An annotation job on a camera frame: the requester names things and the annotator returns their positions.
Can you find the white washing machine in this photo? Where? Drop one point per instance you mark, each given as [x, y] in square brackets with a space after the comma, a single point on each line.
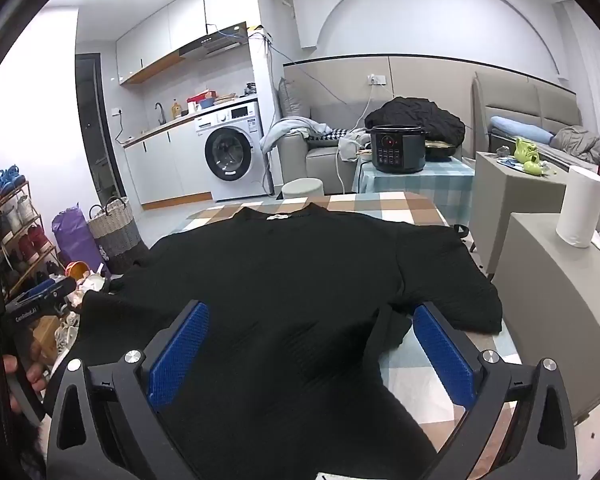
[230, 155]

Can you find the round stool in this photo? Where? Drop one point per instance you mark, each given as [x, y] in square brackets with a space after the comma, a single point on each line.
[302, 189]

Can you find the shoe rack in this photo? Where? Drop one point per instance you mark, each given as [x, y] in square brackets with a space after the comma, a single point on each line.
[20, 240]

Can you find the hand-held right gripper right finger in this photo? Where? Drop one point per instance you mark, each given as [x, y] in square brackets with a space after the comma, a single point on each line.
[442, 355]

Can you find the grey bed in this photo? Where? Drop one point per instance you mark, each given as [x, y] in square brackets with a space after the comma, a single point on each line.
[520, 100]

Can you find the white kitchen counter cabinets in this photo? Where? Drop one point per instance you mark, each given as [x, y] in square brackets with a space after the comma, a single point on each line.
[165, 165]

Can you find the houndstooth pillow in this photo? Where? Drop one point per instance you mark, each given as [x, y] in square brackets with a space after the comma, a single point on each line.
[327, 137]

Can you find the white upper cabinets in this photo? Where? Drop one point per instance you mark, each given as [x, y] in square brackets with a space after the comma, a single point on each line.
[180, 20]

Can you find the light grey blanket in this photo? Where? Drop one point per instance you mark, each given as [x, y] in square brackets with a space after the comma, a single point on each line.
[285, 130]

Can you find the wall socket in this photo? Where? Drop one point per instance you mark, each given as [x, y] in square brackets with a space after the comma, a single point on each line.
[376, 79]

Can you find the red basin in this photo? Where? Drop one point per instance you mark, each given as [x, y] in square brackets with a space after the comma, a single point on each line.
[200, 98]

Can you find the low grey cabinet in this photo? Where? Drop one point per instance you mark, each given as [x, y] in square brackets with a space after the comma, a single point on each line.
[545, 300]

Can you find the purple bag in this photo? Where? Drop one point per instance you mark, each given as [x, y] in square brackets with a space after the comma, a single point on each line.
[75, 240]

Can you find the woven laundry basket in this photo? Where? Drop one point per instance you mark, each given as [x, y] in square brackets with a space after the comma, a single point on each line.
[115, 235]

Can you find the person's left hand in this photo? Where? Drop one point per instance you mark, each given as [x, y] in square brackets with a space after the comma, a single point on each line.
[34, 379]

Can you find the small table with blue cloth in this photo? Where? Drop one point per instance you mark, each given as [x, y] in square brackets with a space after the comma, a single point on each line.
[415, 185]

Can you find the black pressure cooker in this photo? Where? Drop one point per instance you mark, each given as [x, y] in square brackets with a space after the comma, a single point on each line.
[397, 150]

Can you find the yellow-green cloth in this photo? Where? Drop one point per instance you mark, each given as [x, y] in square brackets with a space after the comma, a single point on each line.
[527, 155]

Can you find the kitchen faucet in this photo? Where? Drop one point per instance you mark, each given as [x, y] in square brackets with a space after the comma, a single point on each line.
[161, 110]

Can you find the grey sofa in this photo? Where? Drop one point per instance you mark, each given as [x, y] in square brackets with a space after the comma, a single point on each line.
[325, 170]

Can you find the yellow bottle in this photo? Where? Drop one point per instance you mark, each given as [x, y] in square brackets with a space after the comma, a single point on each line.
[176, 110]

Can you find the range hood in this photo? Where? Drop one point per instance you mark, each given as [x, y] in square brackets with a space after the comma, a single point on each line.
[212, 42]

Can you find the paper towel roll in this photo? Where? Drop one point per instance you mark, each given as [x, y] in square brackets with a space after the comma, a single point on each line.
[580, 205]

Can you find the black knit cloth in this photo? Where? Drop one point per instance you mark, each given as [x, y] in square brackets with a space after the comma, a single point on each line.
[420, 112]

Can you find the black knit sweater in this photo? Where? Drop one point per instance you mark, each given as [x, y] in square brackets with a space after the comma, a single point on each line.
[280, 285]

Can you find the white cloth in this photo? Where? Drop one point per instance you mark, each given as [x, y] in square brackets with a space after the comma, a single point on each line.
[350, 147]

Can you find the blue pillow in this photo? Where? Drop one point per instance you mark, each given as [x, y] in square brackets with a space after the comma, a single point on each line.
[520, 130]

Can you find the checkered tablecloth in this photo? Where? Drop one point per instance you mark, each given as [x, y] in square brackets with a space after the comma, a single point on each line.
[415, 205]

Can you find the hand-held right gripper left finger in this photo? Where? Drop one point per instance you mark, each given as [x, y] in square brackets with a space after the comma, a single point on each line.
[180, 355]

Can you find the dark door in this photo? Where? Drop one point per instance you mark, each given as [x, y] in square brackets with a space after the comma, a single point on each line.
[92, 125]

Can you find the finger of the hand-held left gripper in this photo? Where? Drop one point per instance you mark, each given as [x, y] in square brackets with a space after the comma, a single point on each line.
[55, 290]

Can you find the grey bed blanket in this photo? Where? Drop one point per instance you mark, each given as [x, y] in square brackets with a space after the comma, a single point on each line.
[585, 142]

